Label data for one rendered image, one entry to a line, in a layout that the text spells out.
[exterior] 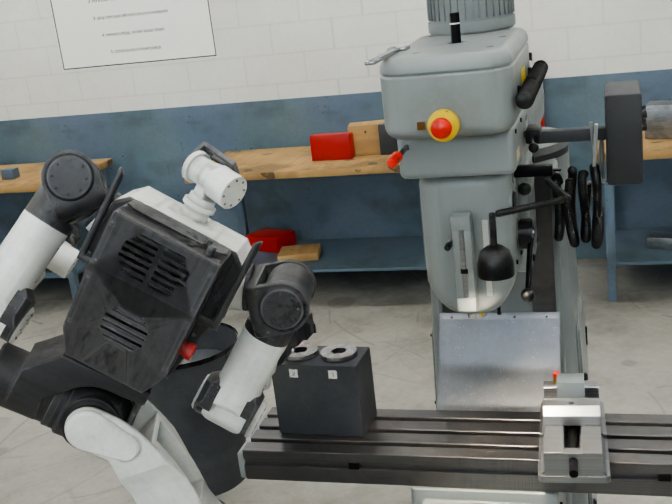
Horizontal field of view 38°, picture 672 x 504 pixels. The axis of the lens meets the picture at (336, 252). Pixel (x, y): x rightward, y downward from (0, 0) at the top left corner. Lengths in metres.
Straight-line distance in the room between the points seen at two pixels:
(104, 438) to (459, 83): 0.93
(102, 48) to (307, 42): 1.52
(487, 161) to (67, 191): 0.82
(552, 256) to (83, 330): 1.29
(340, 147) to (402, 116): 4.11
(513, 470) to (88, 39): 5.49
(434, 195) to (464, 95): 0.28
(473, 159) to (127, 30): 5.25
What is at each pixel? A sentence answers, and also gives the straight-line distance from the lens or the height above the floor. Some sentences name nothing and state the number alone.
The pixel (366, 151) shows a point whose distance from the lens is 6.04.
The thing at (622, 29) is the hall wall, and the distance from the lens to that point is 6.26.
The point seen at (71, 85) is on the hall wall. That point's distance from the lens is 7.32.
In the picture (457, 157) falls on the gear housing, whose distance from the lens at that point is 1.97.
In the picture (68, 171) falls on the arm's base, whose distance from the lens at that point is 1.74.
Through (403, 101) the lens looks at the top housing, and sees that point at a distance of 1.87.
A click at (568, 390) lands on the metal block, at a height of 1.11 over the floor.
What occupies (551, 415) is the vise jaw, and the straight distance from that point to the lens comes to 2.20.
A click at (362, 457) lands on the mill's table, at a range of 2.30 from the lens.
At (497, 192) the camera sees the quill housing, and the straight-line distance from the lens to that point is 2.03.
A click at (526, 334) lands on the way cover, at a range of 2.58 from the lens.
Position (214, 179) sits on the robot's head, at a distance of 1.74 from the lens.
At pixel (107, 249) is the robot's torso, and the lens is 1.63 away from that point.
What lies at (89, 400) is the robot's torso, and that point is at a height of 1.36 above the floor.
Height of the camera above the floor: 2.09
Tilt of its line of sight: 17 degrees down
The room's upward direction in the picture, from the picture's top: 7 degrees counter-clockwise
